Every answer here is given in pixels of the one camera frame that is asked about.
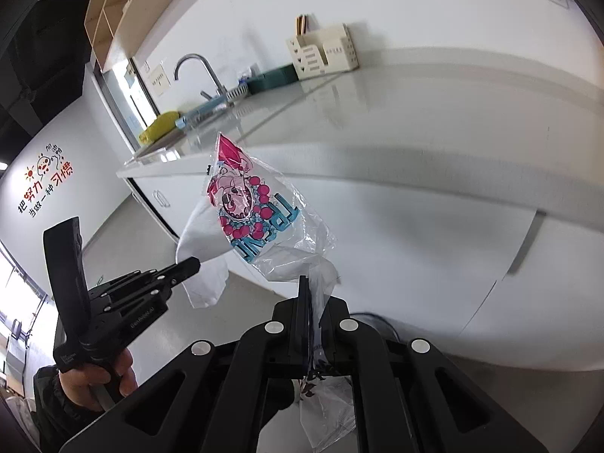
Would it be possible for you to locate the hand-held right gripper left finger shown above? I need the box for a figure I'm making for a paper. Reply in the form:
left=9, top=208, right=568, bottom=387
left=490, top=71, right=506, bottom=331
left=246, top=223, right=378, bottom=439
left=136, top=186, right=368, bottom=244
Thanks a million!
left=59, top=276, right=311, bottom=453

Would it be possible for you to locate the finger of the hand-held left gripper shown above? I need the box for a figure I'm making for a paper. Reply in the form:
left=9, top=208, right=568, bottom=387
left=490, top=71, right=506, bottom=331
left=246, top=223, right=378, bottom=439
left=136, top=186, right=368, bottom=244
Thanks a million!
left=89, top=257, right=202, bottom=304

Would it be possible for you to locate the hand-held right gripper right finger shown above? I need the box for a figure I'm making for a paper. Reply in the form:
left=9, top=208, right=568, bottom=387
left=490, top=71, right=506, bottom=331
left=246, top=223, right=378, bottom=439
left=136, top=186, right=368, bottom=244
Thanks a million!
left=319, top=294, right=550, bottom=453

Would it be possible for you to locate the clear printed plastic bag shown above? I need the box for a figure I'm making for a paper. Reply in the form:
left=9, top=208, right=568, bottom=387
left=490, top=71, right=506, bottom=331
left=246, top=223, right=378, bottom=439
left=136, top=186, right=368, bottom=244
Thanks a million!
left=176, top=132, right=357, bottom=453

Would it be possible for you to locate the person's left forearm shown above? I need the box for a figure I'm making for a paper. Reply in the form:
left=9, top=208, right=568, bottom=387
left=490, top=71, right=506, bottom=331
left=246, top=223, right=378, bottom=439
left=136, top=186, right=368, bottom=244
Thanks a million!
left=31, top=365, right=102, bottom=453

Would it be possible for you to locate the person's left hand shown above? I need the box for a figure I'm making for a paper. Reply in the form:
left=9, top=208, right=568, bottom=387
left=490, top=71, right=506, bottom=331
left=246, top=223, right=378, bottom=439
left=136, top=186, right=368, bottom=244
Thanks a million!
left=59, top=350, right=139, bottom=412

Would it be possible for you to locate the yellow sponge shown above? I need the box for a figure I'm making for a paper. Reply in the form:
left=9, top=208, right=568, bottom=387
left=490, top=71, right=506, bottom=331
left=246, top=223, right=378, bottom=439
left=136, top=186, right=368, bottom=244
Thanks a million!
left=138, top=110, right=182, bottom=146

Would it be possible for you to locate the glass window panel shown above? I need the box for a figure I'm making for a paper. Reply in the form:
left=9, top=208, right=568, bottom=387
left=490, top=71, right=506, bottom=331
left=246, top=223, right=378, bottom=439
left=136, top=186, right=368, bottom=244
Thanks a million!
left=97, top=57, right=161, bottom=149

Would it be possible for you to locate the chrome faucet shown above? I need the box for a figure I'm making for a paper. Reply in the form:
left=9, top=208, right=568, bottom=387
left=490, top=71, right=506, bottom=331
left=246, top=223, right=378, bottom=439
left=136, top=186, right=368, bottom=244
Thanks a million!
left=174, top=53, right=226, bottom=105

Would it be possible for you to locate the green lidded box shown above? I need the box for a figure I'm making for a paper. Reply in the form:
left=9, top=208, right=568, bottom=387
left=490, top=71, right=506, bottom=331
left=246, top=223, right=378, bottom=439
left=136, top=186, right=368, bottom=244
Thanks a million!
left=246, top=63, right=300, bottom=96

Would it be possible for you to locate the cream utensil organizer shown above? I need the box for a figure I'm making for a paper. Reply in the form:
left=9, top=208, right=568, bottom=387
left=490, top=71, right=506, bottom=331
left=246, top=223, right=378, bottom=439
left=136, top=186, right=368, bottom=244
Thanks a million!
left=285, top=23, right=360, bottom=81

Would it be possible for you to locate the colourful wall decal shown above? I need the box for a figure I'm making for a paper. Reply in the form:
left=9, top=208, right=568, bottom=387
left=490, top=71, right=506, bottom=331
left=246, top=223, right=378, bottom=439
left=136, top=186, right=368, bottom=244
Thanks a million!
left=15, top=144, right=76, bottom=219

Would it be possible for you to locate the white wall sign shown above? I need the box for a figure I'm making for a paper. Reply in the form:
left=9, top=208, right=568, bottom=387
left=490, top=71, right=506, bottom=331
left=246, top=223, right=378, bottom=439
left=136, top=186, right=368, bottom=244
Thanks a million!
left=147, top=66, right=171, bottom=91

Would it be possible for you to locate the wooden wall shelf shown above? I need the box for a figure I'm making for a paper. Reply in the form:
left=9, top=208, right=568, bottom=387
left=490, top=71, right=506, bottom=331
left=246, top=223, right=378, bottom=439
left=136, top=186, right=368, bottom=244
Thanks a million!
left=84, top=0, right=163, bottom=75

